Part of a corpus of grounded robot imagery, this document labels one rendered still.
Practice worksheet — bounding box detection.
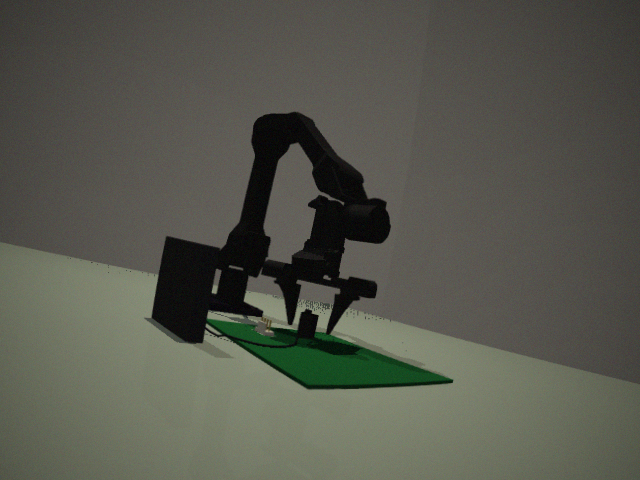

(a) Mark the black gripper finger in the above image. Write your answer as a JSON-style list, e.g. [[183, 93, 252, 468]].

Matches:
[[273, 280, 301, 325], [326, 294, 360, 335]]

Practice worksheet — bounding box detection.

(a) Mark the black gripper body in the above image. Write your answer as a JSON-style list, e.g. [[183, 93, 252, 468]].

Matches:
[[261, 234, 377, 298]]

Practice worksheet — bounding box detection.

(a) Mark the black square panel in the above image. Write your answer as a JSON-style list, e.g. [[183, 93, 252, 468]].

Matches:
[[151, 236, 221, 343]]

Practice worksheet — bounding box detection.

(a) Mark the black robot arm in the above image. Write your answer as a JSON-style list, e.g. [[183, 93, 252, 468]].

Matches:
[[211, 112, 391, 306]]

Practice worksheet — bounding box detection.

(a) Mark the green circuit board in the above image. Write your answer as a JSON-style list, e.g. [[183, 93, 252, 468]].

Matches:
[[206, 316, 453, 389]]

